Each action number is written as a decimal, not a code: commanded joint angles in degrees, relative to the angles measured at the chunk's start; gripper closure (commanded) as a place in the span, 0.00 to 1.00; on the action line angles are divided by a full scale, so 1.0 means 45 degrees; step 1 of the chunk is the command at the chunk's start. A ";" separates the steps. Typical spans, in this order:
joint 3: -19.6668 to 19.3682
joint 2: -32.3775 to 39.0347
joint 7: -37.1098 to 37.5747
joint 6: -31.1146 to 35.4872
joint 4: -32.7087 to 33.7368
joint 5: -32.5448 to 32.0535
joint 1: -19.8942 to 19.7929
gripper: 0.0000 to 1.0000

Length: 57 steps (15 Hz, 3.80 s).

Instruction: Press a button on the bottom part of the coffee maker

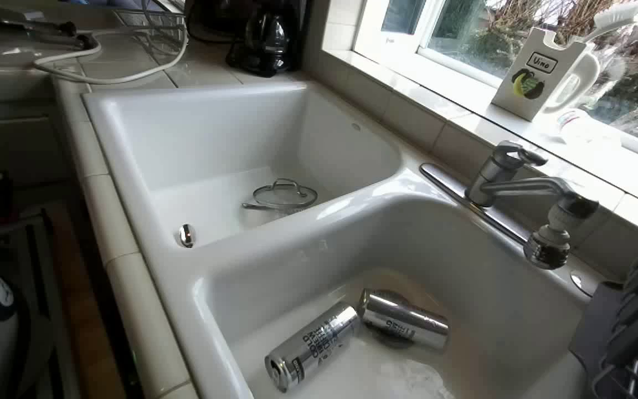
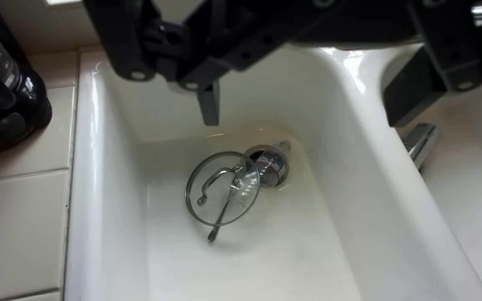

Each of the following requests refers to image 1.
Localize white cable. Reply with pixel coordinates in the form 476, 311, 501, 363
30, 29, 191, 87

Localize white dish brush holder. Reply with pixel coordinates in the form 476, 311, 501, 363
491, 3, 638, 123

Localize black coffee maker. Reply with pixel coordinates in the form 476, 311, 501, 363
184, 0, 307, 79

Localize white window frame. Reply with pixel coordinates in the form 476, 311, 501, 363
339, 0, 638, 156

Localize silver can with label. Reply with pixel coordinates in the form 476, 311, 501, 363
263, 302, 358, 393

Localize plain silver metal can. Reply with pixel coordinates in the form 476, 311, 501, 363
360, 288, 450, 350

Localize white double basin sink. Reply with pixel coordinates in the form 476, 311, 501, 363
83, 82, 585, 399

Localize glass pot lid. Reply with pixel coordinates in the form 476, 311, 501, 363
244, 177, 318, 213

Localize wire dish rack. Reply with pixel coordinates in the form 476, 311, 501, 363
111, 0, 187, 63

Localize black dish drying rack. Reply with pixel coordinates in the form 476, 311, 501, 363
569, 259, 638, 399

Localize chrome sink faucet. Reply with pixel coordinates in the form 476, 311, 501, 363
418, 143, 599, 270

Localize small chrome drain stopper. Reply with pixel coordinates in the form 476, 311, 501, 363
178, 225, 194, 249

